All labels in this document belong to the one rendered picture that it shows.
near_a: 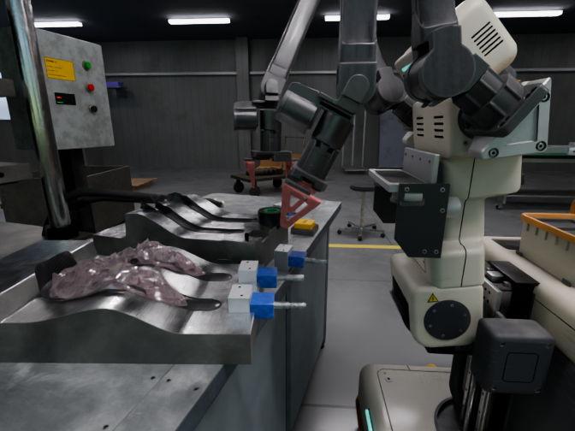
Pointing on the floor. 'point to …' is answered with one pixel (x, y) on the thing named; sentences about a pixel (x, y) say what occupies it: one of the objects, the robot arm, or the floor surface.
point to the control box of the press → (64, 105)
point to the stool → (362, 211)
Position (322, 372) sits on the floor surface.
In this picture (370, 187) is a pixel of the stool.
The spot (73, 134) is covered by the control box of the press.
